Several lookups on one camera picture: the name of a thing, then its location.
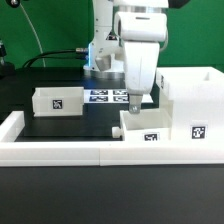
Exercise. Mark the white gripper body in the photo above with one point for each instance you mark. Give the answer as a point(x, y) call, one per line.
point(139, 61)

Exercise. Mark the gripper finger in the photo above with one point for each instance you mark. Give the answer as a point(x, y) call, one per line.
point(135, 104)

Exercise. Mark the white front drawer tray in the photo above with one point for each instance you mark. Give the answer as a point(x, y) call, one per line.
point(148, 125)

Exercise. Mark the white drawer tray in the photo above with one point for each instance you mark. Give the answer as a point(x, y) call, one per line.
point(58, 101)
point(148, 125)

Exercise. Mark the white drawer cabinet box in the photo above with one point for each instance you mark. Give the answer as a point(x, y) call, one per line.
point(193, 98)

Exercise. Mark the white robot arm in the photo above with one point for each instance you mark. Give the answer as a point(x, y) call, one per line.
point(128, 37)

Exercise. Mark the white rear drawer tray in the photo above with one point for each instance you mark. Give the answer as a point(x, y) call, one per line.
point(58, 101)

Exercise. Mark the white fiducial marker sheet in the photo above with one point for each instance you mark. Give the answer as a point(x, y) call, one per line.
point(105, 96)

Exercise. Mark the black stand at left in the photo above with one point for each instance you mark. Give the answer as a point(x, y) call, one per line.
point(6, 68)

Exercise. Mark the white U-shaped fence frame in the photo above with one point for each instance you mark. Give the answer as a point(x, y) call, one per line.
point(109, 153)

